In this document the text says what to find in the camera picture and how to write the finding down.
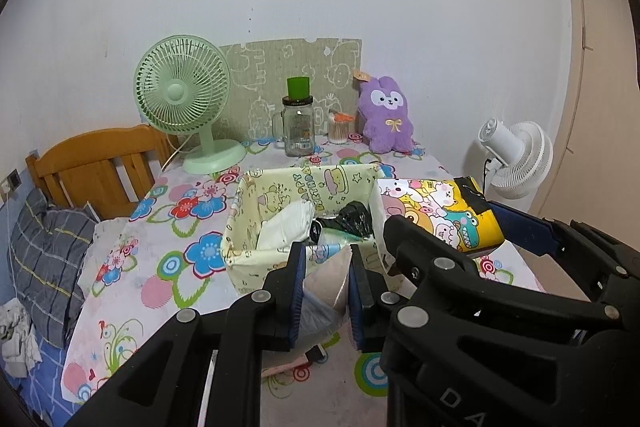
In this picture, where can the cotton swab box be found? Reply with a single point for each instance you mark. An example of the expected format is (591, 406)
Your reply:
(339, 132)

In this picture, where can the black plastic bag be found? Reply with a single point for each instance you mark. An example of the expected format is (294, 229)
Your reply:
(350, 217)

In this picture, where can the wall socket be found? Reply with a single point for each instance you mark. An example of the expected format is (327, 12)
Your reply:
(12, 181)

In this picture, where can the blue bed sheet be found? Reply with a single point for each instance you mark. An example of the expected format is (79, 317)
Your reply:
(35, 387)

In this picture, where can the wooden bed headboard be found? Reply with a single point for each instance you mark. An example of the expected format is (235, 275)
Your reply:
(85, 162)

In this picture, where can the beige door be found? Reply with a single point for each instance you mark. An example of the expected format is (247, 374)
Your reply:
(595, 82)

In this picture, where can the green desk fan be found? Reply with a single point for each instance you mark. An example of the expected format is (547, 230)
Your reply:
(175, 92)

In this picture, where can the green cartoon printed board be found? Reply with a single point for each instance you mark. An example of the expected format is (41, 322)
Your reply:
(300, 57)

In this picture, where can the yellow cartoon pouch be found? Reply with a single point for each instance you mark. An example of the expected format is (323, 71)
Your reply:
(440, 207)

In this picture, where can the white crumpled cloth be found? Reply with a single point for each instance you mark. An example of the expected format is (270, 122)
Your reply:
(20, 337)

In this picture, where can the clear plastic bag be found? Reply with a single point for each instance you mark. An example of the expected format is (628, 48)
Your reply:
(325, 292)

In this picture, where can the yellow cartoon fabric storage box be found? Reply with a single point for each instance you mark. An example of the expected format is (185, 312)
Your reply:
(280, 192)

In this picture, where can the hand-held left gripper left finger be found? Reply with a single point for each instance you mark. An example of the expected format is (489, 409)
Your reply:
(298, 297)

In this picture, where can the white cloth in basket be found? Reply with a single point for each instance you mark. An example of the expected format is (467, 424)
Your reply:
(285, 227)

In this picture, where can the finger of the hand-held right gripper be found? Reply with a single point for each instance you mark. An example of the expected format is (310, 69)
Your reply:
(522, 227)
(415, 247)

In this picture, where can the purple plush bunny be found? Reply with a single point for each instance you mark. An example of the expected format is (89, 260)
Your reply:
(387, 122)

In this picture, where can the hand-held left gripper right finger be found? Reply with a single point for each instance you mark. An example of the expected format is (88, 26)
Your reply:
(357, 302)

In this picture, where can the grey plaid pillow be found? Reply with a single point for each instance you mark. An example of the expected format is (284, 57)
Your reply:
(50, 257)

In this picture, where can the white clip fan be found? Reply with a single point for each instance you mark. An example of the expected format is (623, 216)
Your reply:
(525, 157)

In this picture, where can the green plastic cup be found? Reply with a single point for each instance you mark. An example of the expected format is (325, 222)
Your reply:
(298, 88)

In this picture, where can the floral tablecloth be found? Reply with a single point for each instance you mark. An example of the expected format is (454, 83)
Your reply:
(165, 267)

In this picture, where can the glass mason jar mug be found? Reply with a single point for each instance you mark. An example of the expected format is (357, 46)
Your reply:
(299, 132)

